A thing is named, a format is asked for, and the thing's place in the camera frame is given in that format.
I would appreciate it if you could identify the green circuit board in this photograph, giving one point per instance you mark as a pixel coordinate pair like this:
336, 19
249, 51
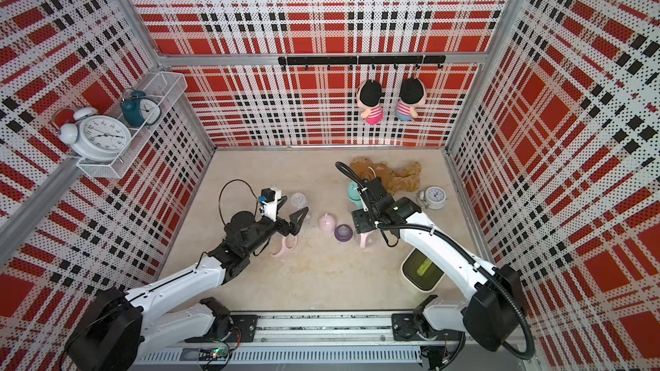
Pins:
214, 355

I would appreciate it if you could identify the clear baby bottle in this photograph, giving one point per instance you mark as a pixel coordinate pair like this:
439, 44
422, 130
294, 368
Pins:
298, 201

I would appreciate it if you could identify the doll with striped shirt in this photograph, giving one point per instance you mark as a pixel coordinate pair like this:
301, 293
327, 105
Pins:
412, 96

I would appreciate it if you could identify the pink bottle cap upper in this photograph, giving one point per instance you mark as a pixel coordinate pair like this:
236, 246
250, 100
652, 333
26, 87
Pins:
327, 223

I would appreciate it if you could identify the small white alarm clock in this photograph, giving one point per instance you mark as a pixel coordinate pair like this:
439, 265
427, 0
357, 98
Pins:
432, 198

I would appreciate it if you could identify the pink bottle handle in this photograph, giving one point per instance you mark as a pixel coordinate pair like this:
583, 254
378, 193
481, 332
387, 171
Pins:
287, 244
365, 240

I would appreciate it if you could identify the white wire wall shelf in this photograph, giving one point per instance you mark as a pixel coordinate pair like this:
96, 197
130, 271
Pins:
164, 87

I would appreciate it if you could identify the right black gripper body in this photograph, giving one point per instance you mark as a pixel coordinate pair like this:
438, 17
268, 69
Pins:
366, 220

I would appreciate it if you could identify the teal alarm clock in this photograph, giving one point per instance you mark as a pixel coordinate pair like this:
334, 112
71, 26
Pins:
138, 109

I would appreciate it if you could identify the white bin green inside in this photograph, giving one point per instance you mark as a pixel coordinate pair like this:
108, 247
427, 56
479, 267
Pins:
419, 274

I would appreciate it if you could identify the large white alarm clock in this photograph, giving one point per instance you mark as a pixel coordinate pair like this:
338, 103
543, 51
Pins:
95, 137

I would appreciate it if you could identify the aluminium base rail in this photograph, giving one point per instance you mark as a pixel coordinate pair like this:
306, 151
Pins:
334, 338

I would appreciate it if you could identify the doll with pink dress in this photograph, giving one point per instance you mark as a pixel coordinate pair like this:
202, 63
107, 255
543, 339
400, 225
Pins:
369, 100

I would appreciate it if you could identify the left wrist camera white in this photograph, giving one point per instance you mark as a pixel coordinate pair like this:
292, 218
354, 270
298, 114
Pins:
268, 202

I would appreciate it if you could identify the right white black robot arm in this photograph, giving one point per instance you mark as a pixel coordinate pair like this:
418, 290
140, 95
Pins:
494, 311

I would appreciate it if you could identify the black hook rail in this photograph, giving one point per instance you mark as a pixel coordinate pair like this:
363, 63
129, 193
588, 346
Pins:
414, 60

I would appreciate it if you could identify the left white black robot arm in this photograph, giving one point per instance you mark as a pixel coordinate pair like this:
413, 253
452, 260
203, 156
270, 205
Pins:
120, 327

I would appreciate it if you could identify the brown plush toy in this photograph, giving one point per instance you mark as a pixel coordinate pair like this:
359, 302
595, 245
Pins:
403, 179

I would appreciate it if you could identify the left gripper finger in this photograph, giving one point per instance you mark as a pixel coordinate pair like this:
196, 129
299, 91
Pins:
297, 219
281, 202

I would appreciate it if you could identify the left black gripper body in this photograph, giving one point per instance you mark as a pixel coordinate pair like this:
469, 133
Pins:
267, 228

